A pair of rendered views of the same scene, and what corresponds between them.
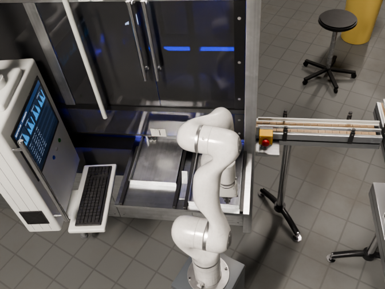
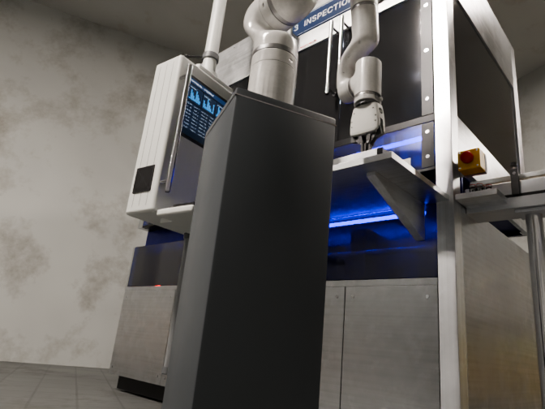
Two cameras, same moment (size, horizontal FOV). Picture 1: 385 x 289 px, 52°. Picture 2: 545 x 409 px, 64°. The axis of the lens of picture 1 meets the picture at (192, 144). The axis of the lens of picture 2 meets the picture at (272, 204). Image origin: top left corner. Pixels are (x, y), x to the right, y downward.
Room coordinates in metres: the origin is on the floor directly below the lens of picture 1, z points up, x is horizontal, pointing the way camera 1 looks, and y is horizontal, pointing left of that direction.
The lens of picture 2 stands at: (-0.03, -0.53, 0.34)
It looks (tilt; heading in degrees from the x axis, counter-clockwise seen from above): 18 degrees up; 31
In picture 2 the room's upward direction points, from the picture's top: 6 degrees clockwise
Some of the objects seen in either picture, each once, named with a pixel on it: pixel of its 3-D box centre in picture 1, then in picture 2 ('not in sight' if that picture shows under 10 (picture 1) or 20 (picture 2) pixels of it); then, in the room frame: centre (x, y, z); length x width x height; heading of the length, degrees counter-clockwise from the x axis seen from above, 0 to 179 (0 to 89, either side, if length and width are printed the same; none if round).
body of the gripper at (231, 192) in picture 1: (227, 187); (366, 119); (1.13, -0.14, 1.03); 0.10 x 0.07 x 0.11; 77
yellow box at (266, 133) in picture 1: (265, 136); (472, 162); (1.46, -0.40, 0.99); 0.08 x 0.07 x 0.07; 167
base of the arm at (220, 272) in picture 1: (207, 265); (271, 92); (0.79, 0.00, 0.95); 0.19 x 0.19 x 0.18
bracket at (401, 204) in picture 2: not in sight; (397, 208); (1.31, -0.19, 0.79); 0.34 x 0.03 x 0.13; 167
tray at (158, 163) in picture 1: (158, 159); not in sight; (1.48, 0.20, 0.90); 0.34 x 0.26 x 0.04; 167
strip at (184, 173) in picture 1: (183, 184); not in sight; (1.27, 0.08, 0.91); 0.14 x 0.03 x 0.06; 168
